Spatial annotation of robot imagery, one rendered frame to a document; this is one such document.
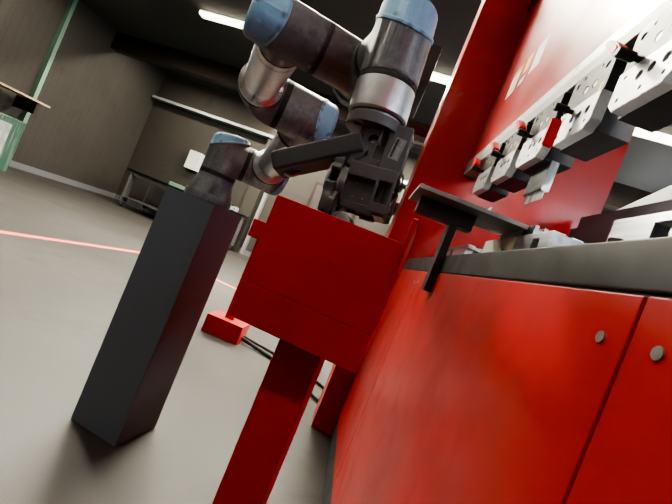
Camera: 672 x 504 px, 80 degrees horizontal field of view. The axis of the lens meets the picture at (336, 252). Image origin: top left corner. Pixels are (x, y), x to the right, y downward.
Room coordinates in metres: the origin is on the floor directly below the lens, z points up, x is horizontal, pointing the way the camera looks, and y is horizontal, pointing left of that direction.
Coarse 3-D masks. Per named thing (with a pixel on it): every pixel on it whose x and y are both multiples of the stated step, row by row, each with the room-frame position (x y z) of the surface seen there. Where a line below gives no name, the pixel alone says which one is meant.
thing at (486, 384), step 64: (384, 320) 1.63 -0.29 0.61; (448, 320) 0.75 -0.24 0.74; (512, 320) 0.48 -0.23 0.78; (576, 320) 0.36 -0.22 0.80; (640, 320) 0.28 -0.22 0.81; (384, 384) 1.10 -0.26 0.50; (448, 384) 0.61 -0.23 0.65; (512, 384) 0.42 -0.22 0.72; (576, 384) 0.32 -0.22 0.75; (640, 384) 0.26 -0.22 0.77; (384, 448) 0.83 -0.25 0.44; (448, 448) 0.52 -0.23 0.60; (512, 448) 0.38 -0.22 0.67; (576, 448) 0.30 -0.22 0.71; (640, 448) 0.24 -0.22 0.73
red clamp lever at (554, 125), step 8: (560, 104) 0.84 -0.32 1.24; (560, 112) 0.84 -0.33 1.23; (568, 112) 0.85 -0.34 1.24; (552, 120) 0.84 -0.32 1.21; (560, 120) 0.84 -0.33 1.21; (552, 128) 0.84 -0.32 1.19; (544, 136) 0.85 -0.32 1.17; (552, 136) 0.84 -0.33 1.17; (544, 144) 0.85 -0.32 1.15; (552, 144) 0.84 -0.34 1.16
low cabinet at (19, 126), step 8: (0, 112) 5.33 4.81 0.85; (0, 120) 5.36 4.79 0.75; (8, 120) 5.45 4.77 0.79; (16, 120) 5.54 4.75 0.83; (0, 128) 5.39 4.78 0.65; (8, 128) 5.48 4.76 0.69; (16, 128) 5.58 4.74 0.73; (0, 136) 5.43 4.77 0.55; (8, 136) 5.52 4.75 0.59; (16, 136) 5.62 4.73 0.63; (0, 144) 5.47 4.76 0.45; (8, 144) 5.56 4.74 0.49; (16, 144) 5.66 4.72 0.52; (0, 152) 5.50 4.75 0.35; (8, 152) 5.60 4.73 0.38; (0, 160) 5.55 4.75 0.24; (8, 160) 5.64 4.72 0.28; (0, 168) 5.59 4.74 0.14
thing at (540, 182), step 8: (552, 160) 0.95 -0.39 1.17; (536, 168) 1.03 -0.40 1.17; (544, 168) 0.98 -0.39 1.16; (552, 168) 0.95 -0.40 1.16; (536, 176) 1.01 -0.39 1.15; (544, 176) 0.96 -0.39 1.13; (552, 176) 0.95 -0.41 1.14; (528, 184) 1.04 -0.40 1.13; (536, 184) 0.99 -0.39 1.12; (544, 184) 0.95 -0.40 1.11; (528, 192) 1.02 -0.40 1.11; (536, 192) 0.98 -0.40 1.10; (544, 192) 0.96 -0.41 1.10; (528, 200) 1.02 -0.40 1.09; (536, 200) 0.98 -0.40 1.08
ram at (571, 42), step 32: (544, 0) 1.62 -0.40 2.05; (576, 0) 1.17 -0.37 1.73; (608, 0) 0.92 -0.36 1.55; (640, 0) 0.75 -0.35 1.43; (544, 32) 1.40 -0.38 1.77; (576, 32) 1.05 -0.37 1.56; (608, 32) 0.84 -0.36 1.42; (512, 64) 1.75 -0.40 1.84; (544, 64) 1.24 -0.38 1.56; (576, 64) 0.96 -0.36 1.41; (512, 96) 1.49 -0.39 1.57; (480, 160) 1.60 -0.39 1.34
